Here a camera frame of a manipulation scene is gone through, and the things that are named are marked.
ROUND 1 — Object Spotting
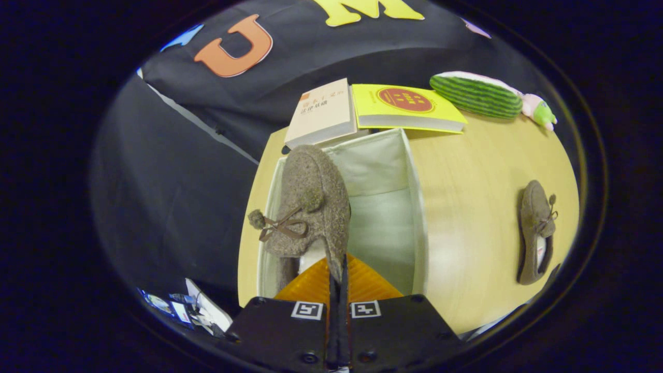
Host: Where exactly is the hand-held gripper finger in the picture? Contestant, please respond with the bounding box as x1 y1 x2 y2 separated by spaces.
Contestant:
225 254 338 371
339 254 462 371

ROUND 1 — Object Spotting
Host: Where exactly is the white fabric storage box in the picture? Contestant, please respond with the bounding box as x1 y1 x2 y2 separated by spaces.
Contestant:
257 128 429 301

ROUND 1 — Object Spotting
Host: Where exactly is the brown felt shoe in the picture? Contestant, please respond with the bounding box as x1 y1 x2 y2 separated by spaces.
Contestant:
516 180 559 285
248 144 352 292

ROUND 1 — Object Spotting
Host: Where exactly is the white paper sheet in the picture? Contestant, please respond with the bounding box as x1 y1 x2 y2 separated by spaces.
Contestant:
185 278 234 332

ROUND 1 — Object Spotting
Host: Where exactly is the beige book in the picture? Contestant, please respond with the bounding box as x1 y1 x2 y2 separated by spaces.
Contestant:
284 78 358 151

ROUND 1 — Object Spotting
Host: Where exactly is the yellow book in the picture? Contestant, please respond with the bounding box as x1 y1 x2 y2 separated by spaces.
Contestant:
351 84 468 134

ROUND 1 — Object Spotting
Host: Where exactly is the watermelon slice plush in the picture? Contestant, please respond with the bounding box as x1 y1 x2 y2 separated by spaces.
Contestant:
429 71 524 120

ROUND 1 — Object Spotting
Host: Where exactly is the pink and green plush toy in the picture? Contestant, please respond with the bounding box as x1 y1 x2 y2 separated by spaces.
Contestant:
521 93 558 131

